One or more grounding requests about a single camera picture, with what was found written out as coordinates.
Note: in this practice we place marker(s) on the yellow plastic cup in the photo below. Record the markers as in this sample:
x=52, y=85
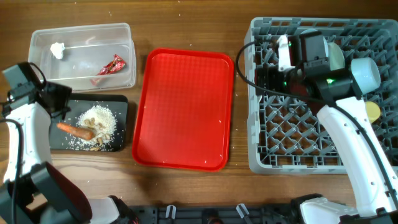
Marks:
x=373, y=111

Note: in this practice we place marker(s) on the clear plastic bin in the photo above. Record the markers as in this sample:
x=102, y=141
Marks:
x=87, y=50

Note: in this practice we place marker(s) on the rice and peanut leftovers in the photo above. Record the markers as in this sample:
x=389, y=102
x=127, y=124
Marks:
x=102, y=121

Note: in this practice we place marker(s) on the red snack wrapper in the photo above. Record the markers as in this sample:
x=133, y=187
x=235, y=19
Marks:
x=114, y=66

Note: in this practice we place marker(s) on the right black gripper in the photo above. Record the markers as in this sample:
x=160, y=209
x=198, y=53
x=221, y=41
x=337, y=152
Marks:
x=267, y=79

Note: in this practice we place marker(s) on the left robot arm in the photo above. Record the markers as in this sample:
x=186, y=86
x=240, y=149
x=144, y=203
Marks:
x=33, y=190

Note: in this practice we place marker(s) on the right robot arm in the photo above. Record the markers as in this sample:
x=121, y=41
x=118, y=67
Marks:
x=315, y=71

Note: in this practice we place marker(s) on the grey dishwasher rack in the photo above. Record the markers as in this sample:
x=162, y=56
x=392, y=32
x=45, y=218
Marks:
x=283, y=135

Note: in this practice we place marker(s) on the mint green bowl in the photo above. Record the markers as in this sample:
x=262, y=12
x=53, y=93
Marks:
x=336, y=57

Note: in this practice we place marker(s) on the white tissue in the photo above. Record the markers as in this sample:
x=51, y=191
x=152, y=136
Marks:
x=57, y=50

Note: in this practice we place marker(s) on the orange carrot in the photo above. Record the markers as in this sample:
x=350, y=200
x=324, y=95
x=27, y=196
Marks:
x=82, y=133

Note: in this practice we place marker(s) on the red serving tray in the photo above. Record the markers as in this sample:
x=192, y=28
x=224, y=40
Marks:
x=184, y=114

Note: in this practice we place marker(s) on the light blue plate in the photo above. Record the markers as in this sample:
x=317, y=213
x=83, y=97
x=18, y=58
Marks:
x=324, y=40

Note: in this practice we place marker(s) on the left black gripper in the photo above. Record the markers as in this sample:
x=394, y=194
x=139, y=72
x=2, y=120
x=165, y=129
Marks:
x=58, y=101

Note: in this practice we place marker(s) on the light blue bowl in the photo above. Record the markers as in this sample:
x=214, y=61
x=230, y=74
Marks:
x=366, y=74

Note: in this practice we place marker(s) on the black plastic tray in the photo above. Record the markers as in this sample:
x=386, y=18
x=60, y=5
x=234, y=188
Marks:
x=80, y=103

